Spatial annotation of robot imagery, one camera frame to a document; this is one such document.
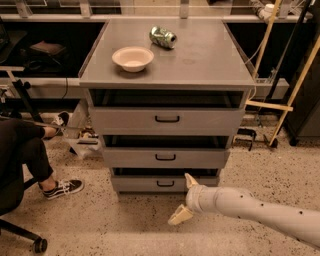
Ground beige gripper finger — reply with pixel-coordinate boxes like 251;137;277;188
185;173;198;189
168;204;193;225

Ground grey drawer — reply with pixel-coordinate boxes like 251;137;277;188
89;107;244;136
102;147;230;169
110;174;220;194

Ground black tripod stand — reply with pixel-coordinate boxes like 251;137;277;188
0;66;43;123

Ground black white sneaker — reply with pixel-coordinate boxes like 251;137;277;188
44;111;69;139
43;179;84;200

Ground white bottle on bench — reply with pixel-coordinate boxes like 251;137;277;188
257;4;274;21

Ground crushed green soda can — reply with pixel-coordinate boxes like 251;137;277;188
149;26;177;49

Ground wooden easel frame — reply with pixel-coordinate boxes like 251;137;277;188
245;0;320;148

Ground clear plastic bin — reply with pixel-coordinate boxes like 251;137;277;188
63;99;101;159

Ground white paper bowl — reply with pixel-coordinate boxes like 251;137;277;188
112;46;154;73

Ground grey top drawer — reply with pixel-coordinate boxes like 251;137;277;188
89;107;244;136

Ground grey drawer cabinet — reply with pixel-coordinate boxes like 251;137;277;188
80;18;254;186

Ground black white sneaker back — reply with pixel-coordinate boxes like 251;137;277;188
44;111;69;139

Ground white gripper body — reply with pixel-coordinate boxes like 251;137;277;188
186;185;217;213

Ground black white sneaker front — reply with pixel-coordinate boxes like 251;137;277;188
43;179;84;200

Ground grey bottom drawer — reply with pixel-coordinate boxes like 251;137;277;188
110;174;220;194

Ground seated person black trousers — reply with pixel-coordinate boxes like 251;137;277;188
0;117;59;198

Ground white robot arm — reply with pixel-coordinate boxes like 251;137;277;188
168;173;320;250

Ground black office chair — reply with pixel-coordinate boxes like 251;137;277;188
0;176;49;254

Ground grey middle drawer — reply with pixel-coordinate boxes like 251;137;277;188
102;147;230;169

